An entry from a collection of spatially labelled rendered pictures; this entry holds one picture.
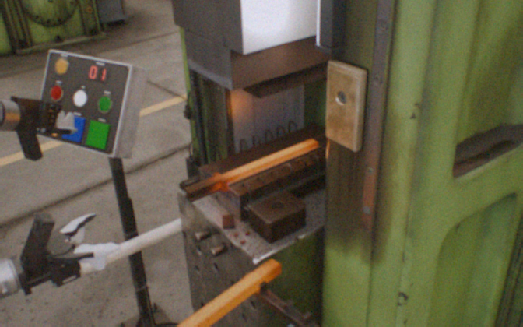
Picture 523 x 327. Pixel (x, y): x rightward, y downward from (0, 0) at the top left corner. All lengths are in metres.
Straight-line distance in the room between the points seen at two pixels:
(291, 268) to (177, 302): 1.20
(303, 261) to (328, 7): 0.63
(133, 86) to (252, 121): 0.37
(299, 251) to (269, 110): 0.49
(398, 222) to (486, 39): 0.39
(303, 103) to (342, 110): 0.62
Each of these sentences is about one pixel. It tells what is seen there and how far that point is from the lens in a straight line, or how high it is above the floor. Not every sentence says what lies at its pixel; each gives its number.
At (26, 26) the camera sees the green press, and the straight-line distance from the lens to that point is 5.99.
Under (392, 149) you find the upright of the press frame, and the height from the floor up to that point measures 1.21.
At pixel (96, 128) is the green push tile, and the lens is 1.63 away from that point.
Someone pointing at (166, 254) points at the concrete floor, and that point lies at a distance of 2.70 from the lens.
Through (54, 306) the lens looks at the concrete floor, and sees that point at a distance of 2.60.
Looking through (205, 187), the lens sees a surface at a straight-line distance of 1.29.
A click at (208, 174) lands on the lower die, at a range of 1.40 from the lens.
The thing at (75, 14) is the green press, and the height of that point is 0.30.
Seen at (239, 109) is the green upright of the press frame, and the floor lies 1.08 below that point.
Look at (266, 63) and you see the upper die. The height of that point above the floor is 1.31.
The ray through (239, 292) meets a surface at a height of 0.95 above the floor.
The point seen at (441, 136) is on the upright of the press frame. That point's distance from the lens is 1.02.
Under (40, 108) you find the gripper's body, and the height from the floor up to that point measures 1.17.
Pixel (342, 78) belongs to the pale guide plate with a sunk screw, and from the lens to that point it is 1.04.
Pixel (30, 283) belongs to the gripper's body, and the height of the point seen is 0.95.
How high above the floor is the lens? 1.71
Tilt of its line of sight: 29 degrees down
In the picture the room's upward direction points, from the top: 3 degrees counter-clockwise
